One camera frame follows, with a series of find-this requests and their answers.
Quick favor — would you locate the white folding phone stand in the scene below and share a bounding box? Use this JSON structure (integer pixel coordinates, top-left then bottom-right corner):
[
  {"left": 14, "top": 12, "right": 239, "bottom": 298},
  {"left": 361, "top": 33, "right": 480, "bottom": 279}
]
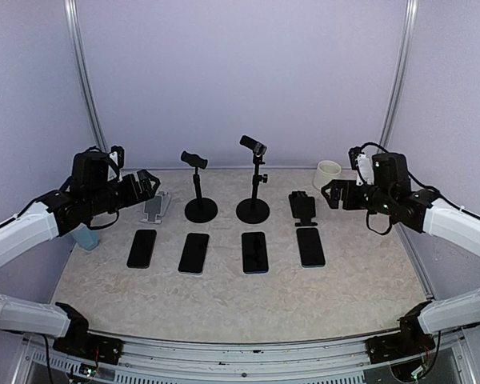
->
[{"left": 141, "top": 191, "right": 172, "bottom": 224}]

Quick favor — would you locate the right aluminium frame post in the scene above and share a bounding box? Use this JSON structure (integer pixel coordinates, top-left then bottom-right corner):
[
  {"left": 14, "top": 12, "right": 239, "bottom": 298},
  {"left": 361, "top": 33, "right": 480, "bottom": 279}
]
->
[{"left": 378, "top": 0, "right": 419, "bottom": 148}]

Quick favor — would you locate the left aluminium frame post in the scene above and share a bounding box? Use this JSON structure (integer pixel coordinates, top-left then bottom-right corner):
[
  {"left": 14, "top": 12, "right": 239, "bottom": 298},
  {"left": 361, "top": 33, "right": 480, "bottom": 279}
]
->
[{"left": 64, "top": 0, "right": 109, "bottom": 151}]

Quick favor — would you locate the black round stand base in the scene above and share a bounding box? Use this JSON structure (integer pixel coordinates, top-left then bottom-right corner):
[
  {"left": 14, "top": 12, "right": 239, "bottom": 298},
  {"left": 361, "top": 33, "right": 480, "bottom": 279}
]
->
[{"left": 181, "top": 151, "right": 218, "bottom": 223}]

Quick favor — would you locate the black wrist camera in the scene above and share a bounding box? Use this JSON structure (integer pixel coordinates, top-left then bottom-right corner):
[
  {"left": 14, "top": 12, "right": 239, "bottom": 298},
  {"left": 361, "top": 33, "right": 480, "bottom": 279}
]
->
[
  {"left": 348, "top": 146, "right": 364, "bottom": 170},
  {"left": 109, "top": 146, "right": 125, "bottom": 169}
]

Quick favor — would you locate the blue phone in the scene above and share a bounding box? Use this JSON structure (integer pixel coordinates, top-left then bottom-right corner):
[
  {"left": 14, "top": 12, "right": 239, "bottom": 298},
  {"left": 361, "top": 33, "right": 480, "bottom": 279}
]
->
[{"left": 241, "top": 231, "right": 269, "bottom": 274}]

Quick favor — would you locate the light blue plastic cup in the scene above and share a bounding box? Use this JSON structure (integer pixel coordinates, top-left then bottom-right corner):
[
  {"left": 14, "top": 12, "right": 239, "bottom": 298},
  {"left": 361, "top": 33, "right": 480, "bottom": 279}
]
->
[{"left": 70, "top": 224, "right": 99, "bottom": 251}]

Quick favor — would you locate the white ceramic mug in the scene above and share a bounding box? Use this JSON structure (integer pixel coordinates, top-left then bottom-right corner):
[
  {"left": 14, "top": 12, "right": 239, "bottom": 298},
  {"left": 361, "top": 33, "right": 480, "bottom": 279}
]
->
[{"left": 313, "top": 160, "right": 342, "bottom": 190}]

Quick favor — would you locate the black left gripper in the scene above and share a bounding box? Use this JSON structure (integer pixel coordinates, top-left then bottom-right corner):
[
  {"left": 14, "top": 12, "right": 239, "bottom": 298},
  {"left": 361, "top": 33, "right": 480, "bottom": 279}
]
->
[{"left": 86, "top": 169, "right": 160, "bottom": 217}]

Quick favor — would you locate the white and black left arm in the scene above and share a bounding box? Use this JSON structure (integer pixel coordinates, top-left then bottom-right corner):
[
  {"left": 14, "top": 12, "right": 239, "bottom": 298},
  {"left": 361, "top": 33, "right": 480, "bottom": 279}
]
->
[{"left": 0, "top": 146, "right": 160, "bottom": 356}]

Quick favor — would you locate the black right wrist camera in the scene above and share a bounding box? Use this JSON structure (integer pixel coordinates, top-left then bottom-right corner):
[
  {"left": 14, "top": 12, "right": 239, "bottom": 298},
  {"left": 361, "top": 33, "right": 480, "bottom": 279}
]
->
[{"left": 348, "top": 146, "right": 364, "bottom": 170}]

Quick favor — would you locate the black front stand with pole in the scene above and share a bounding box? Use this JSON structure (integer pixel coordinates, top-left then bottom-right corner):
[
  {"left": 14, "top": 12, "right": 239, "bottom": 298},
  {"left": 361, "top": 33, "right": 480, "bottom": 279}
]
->
[{"left": 236, "top": 135, "right": 270, "bottom": 224}]

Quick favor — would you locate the black folding phone stand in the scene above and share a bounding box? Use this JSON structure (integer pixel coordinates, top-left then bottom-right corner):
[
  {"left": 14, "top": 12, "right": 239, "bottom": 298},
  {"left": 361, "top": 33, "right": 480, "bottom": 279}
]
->
[{"left": 289, "top": 191, "right": 318, "bottom": 227}]

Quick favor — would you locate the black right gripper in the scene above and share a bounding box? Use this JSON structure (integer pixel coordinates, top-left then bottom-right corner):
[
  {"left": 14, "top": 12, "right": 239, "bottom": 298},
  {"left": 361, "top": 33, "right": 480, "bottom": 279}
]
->
[{"left": 322, "top": 178, "right": 395, "bottom": 215}]

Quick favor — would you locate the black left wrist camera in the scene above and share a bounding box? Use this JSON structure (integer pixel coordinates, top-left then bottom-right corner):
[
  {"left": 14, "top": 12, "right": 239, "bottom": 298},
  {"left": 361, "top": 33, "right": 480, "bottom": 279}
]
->
[{"left": 109, "top": 146, "right": 125, "bottom": 169}]

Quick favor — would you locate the black phone with silver back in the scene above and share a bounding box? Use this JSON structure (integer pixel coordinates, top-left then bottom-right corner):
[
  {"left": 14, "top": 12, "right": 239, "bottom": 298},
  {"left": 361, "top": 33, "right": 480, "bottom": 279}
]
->
[{"left": 178, "top": 233, "right": 210, "bottom": 274}]

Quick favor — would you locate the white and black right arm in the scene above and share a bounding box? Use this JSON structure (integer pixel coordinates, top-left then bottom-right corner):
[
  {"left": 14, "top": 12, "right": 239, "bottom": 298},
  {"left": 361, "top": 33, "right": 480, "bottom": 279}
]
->
[{"left": 321, "top": 146, "right": 480, "bottom": 355}]

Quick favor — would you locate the aluminium front rail base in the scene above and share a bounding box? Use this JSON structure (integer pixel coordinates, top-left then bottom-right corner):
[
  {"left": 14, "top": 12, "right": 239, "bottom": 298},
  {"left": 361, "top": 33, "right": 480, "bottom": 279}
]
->
[{"left": 7, "top": 330, "right": 480, "bottom": 383}]

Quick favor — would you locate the aluminium frame post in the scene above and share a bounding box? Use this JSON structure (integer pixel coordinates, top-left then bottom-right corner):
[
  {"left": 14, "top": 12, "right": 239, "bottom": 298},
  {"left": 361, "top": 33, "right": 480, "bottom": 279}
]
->
[
  {"left": 64, "top": 0, "right": 109, "bottom": 151},
  {"left": 378, "top": 0, "right": 419, "bottom": 148}
]

